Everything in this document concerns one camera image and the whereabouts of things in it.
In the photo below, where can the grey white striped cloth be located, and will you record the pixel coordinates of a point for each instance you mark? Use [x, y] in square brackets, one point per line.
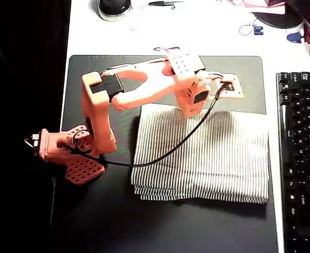
[210, 163]

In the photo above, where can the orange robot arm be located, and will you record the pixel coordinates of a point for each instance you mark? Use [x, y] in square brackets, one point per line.
[97, 118]

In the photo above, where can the small blue plastic piece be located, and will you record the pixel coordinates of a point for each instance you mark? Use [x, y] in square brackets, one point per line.
[257, 31]

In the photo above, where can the black thread snips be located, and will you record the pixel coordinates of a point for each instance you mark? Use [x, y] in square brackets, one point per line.
[160, 3]

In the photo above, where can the black flat disc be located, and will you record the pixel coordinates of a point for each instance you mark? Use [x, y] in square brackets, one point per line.
[279, 20]

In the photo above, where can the black round object clear rim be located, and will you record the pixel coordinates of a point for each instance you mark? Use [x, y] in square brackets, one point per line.
[114, 8]

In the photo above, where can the pink paper sheet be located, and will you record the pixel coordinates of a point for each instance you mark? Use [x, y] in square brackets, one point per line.
[263, 4]

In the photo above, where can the blue white plastic object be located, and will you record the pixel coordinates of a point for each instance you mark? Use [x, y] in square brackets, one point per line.
[294, 37]

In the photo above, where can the black computer keyboard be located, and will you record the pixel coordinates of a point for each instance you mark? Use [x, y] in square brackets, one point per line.
[302, 158]

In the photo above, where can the black desk mat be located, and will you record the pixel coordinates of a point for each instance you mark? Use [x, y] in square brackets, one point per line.
[157, 226]

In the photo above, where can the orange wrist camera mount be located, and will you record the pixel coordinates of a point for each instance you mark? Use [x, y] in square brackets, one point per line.
[236, 92]

